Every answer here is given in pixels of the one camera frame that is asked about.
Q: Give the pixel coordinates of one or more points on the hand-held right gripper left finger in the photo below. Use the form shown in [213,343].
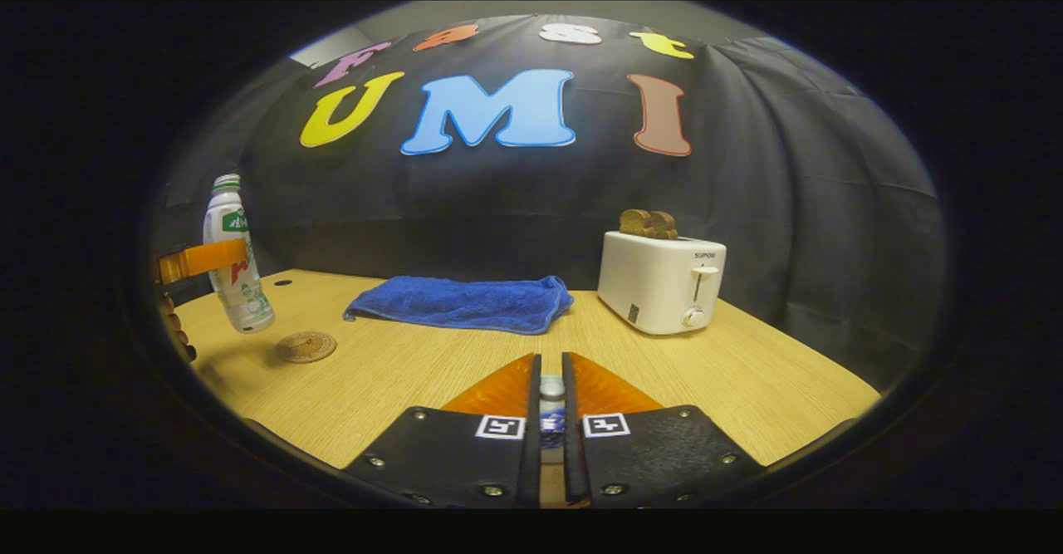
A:
[531,454]

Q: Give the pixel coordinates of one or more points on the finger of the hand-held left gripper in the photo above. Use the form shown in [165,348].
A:
[203,259]

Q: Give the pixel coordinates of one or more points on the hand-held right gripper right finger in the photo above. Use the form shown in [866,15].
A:
[573,463]

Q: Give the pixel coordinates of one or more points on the white plastic water bottle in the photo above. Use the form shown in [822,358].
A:
[245,301]

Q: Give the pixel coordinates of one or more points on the round wooden coaster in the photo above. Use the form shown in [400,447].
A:
[306,346]

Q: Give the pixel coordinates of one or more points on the blue towel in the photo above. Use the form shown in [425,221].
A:
[465,303]

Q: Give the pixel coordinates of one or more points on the white toaster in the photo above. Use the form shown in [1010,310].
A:
[656,284]

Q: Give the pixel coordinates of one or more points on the brown toast slice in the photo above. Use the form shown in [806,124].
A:
[635,222]
[664,224]

